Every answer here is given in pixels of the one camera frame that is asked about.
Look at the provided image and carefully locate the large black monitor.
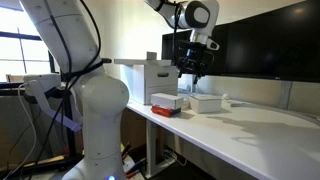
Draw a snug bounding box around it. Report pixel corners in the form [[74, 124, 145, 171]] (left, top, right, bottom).
[[207, 0, 320, 83]]

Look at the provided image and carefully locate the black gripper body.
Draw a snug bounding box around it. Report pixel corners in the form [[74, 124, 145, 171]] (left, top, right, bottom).
[[175, 41, 206, 77]]

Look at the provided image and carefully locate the window frame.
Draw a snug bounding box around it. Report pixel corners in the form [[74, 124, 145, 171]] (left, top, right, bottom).
[[0, 0, 54, 82]]

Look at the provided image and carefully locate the white cardboard storage box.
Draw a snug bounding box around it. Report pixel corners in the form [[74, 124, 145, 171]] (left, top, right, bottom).
[[121, 65, 178, 105]]

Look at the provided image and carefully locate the red flat box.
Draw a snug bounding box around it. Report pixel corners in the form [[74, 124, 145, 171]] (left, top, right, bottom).
[[151, 106, 181, 117]]

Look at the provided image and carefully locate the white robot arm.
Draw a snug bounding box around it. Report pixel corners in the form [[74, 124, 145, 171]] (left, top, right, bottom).
[[20, 0, 129, 180]]

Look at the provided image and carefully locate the small white round object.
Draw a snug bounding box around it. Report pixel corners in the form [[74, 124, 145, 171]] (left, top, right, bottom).
[[222, 94, 230, 100]]

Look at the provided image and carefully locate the white desk leg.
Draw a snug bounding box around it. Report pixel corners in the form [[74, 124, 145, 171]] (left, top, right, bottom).
[[145, 121, 175, 179]]

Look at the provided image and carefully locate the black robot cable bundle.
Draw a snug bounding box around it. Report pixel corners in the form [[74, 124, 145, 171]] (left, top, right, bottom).
[[28, 0, 113, 180]]

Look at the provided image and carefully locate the white camera stand arm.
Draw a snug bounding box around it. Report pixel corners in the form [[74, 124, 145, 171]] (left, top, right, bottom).
[[23, 73, 81, 132]]

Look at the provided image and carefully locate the small white box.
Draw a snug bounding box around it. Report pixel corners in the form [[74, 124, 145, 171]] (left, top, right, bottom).
[[146, 52, 157, 60]]

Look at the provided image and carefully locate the long white carton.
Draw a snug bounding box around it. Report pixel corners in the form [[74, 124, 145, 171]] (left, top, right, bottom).
[[151, 93, 183, 109]]

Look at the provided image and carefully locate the square white box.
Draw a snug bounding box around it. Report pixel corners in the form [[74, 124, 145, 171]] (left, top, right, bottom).
[[189, 94, 222, 114]]

